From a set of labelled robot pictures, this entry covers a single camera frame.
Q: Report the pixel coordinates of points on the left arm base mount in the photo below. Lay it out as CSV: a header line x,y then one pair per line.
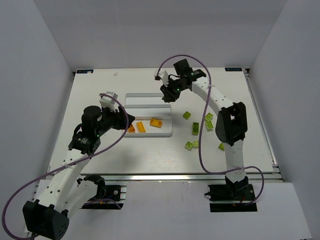
x,y
108,196

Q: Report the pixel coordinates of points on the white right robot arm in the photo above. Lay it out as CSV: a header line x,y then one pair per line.
x,y
231,124

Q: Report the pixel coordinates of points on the lime lego brick near gripper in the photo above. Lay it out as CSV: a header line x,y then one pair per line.
x,y
208,117

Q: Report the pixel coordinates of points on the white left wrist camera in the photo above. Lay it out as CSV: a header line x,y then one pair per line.
x,y
107,100

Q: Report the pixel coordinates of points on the blue right corner label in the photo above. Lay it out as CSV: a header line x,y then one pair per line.
x,y
233,69

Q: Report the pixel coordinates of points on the lime small lego brick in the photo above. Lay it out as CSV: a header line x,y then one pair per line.
x,y
195,144

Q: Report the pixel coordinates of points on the yellow lego brick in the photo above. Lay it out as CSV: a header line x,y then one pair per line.
x,y
140,127

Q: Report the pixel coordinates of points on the orange rounded lego piece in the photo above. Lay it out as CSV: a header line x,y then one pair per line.
x,y
131,129

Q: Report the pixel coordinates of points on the lime long lego brick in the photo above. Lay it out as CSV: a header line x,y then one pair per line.
x,y
195,128

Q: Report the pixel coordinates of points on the lime round-stud lego brick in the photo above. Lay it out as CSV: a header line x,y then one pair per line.
x,y
189,146

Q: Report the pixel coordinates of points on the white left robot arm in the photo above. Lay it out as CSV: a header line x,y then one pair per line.
x,y
49,215

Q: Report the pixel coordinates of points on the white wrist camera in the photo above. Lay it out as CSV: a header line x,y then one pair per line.
x,y
162,75
107,100

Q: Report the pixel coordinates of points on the orange lego brick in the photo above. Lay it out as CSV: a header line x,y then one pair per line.
x,y
156,123

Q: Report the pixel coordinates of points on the lime square lego brick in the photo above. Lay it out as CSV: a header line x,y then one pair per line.
x,y
186,115

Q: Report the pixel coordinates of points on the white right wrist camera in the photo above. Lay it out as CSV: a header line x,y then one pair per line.
x,y
162,75

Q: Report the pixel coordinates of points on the blue corner label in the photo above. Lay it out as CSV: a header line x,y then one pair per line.
x,y
84,71
233,69

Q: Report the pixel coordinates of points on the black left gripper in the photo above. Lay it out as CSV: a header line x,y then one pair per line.
x,y
120,118

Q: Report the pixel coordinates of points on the lime lego brick far right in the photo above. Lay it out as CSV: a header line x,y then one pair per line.
x,y
221,146

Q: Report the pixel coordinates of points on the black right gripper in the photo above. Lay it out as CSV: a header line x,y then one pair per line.
x,y
169,91

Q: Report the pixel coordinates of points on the lime lego brick hidden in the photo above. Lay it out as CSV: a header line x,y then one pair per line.
x,y
209,126

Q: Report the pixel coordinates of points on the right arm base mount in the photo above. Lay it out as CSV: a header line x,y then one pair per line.
x,y
221,201

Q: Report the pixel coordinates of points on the blue left corner label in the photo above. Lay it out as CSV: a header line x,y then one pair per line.
x,y
84,71

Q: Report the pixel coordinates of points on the white three-compartment tray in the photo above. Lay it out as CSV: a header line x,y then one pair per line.
x,y
153,117

